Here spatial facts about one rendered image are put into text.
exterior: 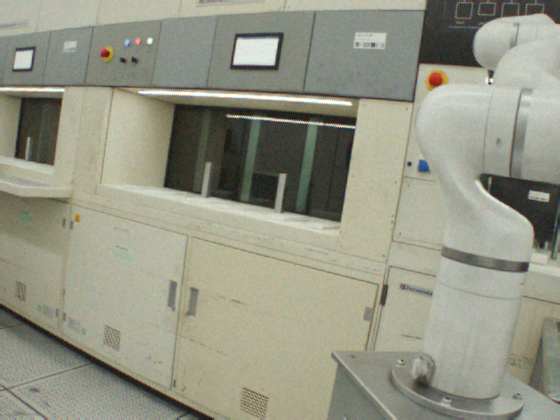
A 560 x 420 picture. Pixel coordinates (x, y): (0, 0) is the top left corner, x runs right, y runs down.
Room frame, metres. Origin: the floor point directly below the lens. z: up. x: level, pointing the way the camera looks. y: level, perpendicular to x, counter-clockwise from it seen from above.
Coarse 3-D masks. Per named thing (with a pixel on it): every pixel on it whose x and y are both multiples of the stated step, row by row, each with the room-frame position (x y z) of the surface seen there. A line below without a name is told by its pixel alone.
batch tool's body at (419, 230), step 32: (448, 64) 1.34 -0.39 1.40; (416, 96) 1.39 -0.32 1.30; (416, 160) 1.37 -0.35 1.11; (416, 192) 1.37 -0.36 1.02; (416, 224) 1.36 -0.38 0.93; (416, 256) 1.34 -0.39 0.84; (384, 288) 1.38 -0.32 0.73; (544, 288) 1.17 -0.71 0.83; (384, 320) 1.37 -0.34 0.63; (416, 320) 1.33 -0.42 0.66; (512, 352) 1.19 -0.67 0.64
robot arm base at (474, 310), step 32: (448, 288) 0.59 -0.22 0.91; (480, 288) 0.56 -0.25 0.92; (512, 288) 0.56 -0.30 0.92; (448, 320) 0.58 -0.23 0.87; (480, 320) 0.56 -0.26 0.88; (512, 320) 0.57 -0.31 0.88; (448, 352) 0.58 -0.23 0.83; (480, 352) 0.56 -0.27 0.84; (416, 384) 0.59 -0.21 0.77; (448, 384) 0.57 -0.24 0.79; (480, 384) 0.56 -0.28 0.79; (512, 384) 0.63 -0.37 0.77; (480, 416) 0.52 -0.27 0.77; (512, 416) 0.54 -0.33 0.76
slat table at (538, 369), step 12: (552, 324) 1.06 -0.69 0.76; (540, 336) 1.12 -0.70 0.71; (552, 336) 0.95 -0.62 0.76; (540, 348) 1.12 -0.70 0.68; (552, 348) 0.86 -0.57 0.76; (540, 360) 1.11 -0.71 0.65; (552, 360) 0.79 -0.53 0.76; (540, 372) 1.11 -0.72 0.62; (552, 372) 0.72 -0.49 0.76; (528, 384) 1.12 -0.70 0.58; (540, 384) 1.11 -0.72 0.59; (552, 384) 0.67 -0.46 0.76; (552, 396) 0.62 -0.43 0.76
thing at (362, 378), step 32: (352, 352) 0.71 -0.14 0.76; (384, 352) 0.73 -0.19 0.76; (416, 352) 0.75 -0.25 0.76; (352, 384) 0.64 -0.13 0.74; (384, 384) 0.61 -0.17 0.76; (352, 416) 0.62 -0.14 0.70; (384, 416) 0.54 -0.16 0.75; (416, 416) 0.52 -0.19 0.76; (448, 416) 0.53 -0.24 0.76; (544, 416) 0.55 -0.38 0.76
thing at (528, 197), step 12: (492, 180) 1.44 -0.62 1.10; (504, 180) 1.43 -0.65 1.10; (516, 180) 1.41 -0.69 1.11; (528, 180) 1.39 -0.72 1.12; (492, 192) 1.44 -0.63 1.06; (504, 192) 1.42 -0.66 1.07; (516, 192) 1.41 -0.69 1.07; (528, 192) 1.39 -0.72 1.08; (540, 192) 1.37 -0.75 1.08; (552, 192) 1.36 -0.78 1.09; (516, 204) 1.40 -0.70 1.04; (528, 204) 1.39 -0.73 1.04; (540, 204) 1.37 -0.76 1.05; (552, 204) 1.35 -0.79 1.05; (528, 216) 1.38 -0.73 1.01; (540, 216) 1.37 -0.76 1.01; (552, 216) 1.35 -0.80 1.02; (540, 228) 1.36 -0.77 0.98; (552, 228) 1.35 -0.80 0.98; (540, 240) 1.36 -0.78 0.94
